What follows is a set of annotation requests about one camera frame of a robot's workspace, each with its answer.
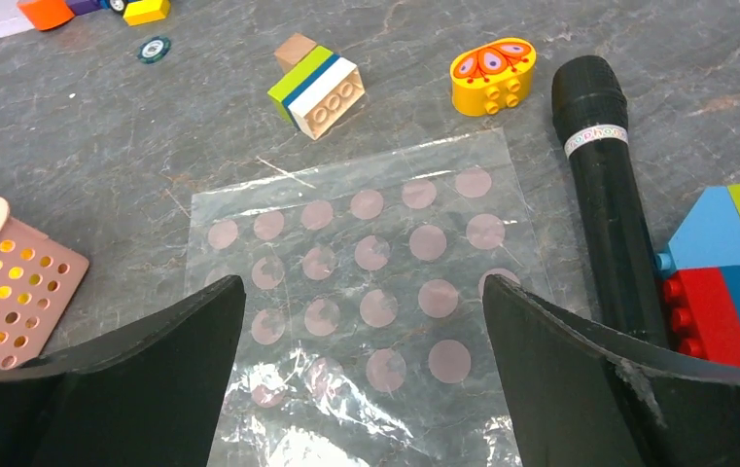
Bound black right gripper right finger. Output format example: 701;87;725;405
483;274;740;466

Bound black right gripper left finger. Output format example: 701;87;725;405
0;275;246;466

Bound clear dotted zip top bag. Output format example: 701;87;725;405
186;129;549;466

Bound pink perforated plastic basket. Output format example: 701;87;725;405
0;198;89;370

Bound red blue toy brick house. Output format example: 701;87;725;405
655;184;740;368

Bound black toy microphone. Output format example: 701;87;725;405
551;55;670;348

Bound yellow butterfly toy brick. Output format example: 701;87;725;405
449;37;537;117

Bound green white stacked toy bricks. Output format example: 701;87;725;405
267;33;365;140

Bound yellow toy block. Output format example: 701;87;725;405
123;0;171;26

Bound blue toy car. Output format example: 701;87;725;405
98;0;129;16

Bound orange toy block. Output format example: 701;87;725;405
17;0;75;31

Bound purple toy block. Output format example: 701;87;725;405
65;0;102;16

